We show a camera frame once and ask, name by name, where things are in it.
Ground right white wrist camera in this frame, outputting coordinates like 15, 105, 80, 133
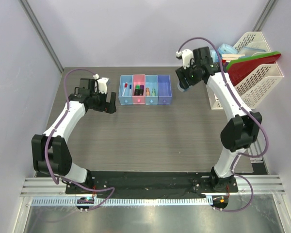
176, 49, 194, 69

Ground green plastic folder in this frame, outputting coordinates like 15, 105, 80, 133
226, 51, 281, 70

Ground white mesh file organizer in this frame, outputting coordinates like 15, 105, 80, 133
207, 31, 284, 110

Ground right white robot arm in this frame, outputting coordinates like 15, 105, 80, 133
104, 62, 262, 193

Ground pink plastic drawer box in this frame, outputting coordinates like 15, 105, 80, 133
132, 74, 145, 104

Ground green capped black highlighter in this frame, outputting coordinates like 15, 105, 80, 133
134, 85, 140, 96

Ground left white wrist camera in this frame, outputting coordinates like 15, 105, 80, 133
93, 74, 110, 94

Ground blue headphones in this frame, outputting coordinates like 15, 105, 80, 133
210, 44, 238, 62

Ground light blue drawer box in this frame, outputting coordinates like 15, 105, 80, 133
118, 75, 133, 105
145, 75, 158, 105

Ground blue round tape dispenser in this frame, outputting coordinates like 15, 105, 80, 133
177, 83, 191, 93

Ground purple capped black highlighter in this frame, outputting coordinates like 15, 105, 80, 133
139, 85, 145, 96

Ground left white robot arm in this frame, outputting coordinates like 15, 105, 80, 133
32, 75, 116, 194

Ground red plastic folder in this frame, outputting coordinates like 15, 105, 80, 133
226, 53, 282, 89

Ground aluminium rail frame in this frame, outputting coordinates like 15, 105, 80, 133
20, 145, 289, 233

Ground red whiteboard marker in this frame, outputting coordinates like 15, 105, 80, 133
122, 83, 128, 97

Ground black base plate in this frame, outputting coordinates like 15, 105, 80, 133
36, 169, 238, 195

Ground stack of books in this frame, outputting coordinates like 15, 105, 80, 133
221, 54, 245, 63

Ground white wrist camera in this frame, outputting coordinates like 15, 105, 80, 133
93, 74, 110, 94
176, 49, 194, 69

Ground purple plastic drawer box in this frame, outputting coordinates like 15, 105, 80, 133
158, 75, 172, 105

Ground white slotted cable duct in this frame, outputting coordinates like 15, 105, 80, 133
31, 196, 213, 207

